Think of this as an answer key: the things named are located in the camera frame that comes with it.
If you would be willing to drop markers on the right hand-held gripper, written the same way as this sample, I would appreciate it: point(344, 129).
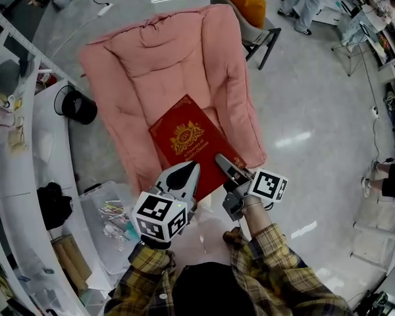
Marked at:
point(266, 184)

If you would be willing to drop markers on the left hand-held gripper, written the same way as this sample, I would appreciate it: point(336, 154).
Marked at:
point(159, 214)

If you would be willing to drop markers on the red hardcover book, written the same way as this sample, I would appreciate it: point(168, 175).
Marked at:
point(191, 137)

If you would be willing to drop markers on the person's right forearm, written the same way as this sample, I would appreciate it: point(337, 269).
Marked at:
point(270, 249)

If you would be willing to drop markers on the person's left forearm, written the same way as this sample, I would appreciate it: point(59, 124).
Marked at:
point(141, 275)

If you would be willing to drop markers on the person's brown shoe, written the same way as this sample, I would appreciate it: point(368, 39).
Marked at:
point(232, 235)

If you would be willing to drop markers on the clear plastic storage box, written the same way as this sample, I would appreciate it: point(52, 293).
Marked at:
point(380, 232)
point(108, 222)

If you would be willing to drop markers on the pink cushioned armchair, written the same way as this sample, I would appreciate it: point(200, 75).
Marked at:
point(171, 61)

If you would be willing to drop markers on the person's black torso clothing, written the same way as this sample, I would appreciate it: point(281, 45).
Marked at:
point(204, 291)

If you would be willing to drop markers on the black waste bin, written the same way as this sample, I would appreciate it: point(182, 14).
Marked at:
point(77, 105)

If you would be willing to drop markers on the grey chair with black legs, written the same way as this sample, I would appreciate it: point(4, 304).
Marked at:
point(260, 36)

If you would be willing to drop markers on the black cloth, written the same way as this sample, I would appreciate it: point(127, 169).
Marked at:
point(54, 204)

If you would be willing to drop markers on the brown cardboard box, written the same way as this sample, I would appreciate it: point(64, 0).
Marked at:
point(71, 260)

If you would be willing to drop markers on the white curved counter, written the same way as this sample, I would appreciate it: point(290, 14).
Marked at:
point(36, 163)

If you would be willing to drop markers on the white power strip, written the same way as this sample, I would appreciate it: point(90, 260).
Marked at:
point(105, 9)
point(375, 113)

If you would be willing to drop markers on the white shelf unit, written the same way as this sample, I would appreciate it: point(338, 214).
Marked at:
point(375, 18)

